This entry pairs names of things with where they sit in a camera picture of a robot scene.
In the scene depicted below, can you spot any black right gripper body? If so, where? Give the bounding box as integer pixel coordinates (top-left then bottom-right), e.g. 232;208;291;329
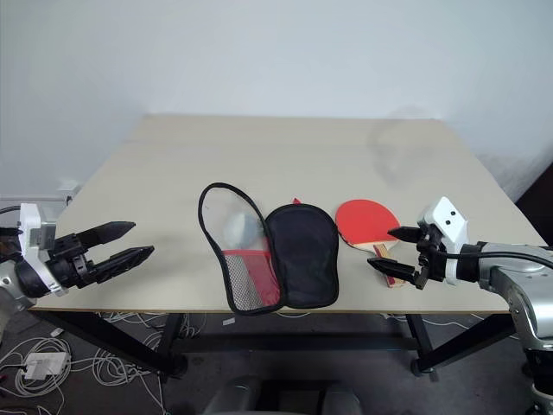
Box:
413;224;449;291

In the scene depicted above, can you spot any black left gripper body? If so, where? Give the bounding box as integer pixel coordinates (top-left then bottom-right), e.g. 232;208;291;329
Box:
46;233;98;291

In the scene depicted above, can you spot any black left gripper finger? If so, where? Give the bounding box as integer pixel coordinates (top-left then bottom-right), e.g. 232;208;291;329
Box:
78;220;137;249
92;245;156;284

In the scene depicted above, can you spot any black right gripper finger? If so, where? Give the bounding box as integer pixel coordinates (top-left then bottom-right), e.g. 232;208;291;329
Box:
386;225;423;244
366;257;419;282

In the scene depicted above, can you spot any red table tennis paddle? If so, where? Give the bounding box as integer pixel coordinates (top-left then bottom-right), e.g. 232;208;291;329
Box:
334;197;410;290

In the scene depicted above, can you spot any red black paddle case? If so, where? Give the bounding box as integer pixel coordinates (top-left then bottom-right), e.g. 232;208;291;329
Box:
197;182;340;317

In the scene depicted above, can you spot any white power adapter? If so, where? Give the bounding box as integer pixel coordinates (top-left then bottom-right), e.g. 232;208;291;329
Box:
22;351;72;381

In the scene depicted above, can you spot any dark cabinet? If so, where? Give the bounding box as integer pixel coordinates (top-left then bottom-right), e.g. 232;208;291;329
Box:
514;160;553;247

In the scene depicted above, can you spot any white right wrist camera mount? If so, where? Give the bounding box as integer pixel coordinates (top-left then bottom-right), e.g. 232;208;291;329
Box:
416;196;471;287

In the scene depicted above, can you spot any white wall socket box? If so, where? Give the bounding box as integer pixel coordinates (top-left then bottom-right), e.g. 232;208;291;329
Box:
57;176;81;204

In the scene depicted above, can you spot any black metal table frame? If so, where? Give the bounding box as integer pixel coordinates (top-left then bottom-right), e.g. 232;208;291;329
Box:
35;308;519;386

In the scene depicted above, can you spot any white wall cable duct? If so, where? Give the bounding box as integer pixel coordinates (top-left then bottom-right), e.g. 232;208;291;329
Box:
0;194;67;205

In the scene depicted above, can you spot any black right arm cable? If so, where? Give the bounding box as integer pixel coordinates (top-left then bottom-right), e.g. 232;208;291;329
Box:
443;247;553;265

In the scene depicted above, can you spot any white floor cable tangle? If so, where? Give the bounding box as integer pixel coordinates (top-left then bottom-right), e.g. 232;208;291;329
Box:
0;310;208;415

